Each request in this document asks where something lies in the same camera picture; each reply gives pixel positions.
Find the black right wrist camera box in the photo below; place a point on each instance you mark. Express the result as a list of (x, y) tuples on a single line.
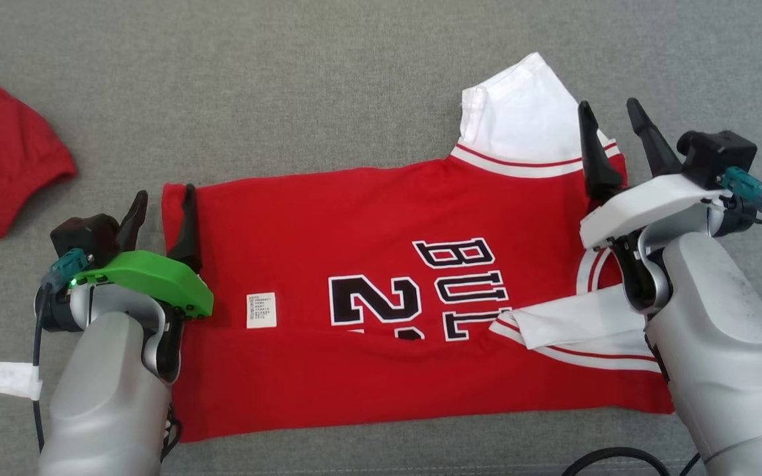
[(718, 155)]

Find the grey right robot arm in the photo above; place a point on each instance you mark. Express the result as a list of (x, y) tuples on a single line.
[(718, 344)]

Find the red shorts with white trim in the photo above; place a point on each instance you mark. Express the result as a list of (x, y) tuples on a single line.
[(4, 158)]

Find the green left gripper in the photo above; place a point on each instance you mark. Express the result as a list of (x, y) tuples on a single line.
[(156, 277)]

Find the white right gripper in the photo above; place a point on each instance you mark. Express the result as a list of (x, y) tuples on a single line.
[(645, 198)]

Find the red white basketball jersey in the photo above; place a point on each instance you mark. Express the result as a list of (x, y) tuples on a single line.
[(354, 218)]

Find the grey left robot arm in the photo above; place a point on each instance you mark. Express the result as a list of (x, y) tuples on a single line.
[(103, 396)]

